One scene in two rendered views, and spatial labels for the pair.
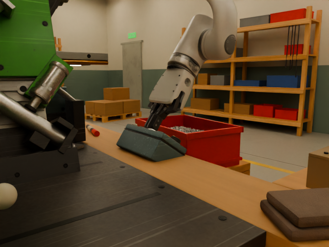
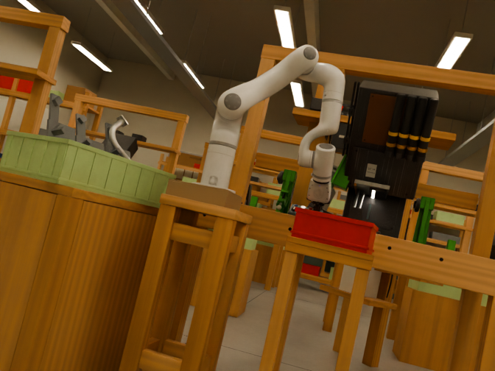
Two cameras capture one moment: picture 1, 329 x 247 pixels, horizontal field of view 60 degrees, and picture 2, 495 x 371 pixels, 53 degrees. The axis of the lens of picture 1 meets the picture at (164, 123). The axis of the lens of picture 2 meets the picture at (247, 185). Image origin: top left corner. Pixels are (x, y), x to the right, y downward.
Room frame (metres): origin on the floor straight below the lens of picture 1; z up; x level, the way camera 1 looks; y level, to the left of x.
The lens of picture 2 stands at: (2.31, -1.64, 0.78)
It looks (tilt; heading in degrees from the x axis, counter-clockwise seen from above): 5 degrees up; 142
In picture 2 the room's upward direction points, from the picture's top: 13 degrees clockwise
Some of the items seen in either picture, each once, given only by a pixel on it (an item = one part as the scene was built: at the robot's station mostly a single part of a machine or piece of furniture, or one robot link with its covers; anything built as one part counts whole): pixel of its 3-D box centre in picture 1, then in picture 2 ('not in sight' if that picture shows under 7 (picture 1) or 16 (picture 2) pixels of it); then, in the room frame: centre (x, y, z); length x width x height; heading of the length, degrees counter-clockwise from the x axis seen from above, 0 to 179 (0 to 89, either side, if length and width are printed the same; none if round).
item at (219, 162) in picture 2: not in sight; (217, 168); (0.55, -0.45, 1.01); 0.19 x 0.19 x 0.18
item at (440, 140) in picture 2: not in sight; (370, 129); (0.45, 0.59, 1.52); 0.90 x 0.25 x 0.04; 37
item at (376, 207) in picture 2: not in sight; (374, 205); (0.61, 0.56, 1.07); 0.30 x 0.18 x 0.34; 37
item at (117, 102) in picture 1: (113, 103); not in sight; (7.15, 1.29, 0.37); 1.20 x 0.80 x 0.74; 140
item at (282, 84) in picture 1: (238, 73); not in sight; (6.22, -1.58, 1.10); 3.01 x 0.55 x 2.20; 42
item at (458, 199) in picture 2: not in sight; (360, 179); (0.38, 0.68, 1.23); 1.30 x 0.05 x 0.09; 37
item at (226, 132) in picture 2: not in sight; (227, 122); (0.52, -0.44, 1.22); 0.19 x 0.12 x 0.24; 147
